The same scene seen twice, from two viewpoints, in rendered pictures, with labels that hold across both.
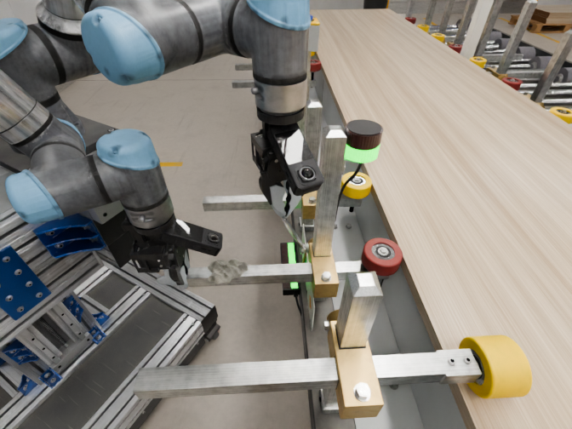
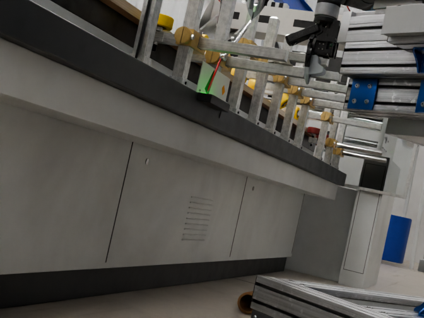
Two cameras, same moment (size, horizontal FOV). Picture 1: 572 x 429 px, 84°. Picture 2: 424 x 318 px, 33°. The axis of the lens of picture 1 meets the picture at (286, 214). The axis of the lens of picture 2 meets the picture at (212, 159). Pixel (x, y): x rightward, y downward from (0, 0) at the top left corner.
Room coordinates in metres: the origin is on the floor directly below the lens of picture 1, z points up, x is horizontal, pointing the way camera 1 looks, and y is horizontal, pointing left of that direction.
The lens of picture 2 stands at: (2.59, 0.92, 0.43)
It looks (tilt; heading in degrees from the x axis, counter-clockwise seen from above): 2 degrees up; 204
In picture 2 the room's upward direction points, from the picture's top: 12 degrees clockwise
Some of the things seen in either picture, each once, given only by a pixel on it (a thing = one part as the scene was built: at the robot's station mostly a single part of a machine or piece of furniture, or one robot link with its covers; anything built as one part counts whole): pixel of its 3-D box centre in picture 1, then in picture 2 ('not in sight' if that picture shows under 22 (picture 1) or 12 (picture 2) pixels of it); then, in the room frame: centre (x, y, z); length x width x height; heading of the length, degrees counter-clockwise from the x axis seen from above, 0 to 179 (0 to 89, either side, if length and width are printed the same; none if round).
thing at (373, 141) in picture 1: (363, 134); not in sight; (0.47, -0.13, 1.15); 0.06 x 0.06 x 0.02
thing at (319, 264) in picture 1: (323, 265); (217, 59); (0.45, -0.08, 0.85); 0.13 x 0.06 x 0.05; 3
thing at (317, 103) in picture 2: not in sight; (330, 105); (-0.83, -0.04, 0.95); 0.36 x 0.03 x 0.03; 93
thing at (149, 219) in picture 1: (149, 208); (327, 13); (0.41, 0.24, 1.05); 0.08 x 0.08 x 0.05
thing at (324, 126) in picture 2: not in sight; (326, 118); (-1.28, -0.17, 0.94); 0.03 x 0.03 x 0.48; 3
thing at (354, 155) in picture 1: (360, 147); not in sight; (0.47, -0.13, 1.13); 0.06 x 0.06 x 0.02
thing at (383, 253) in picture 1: (378, 266); not in sight; (0.43, -0.20, 0.85); 0.08 x 0.08 x 0.11
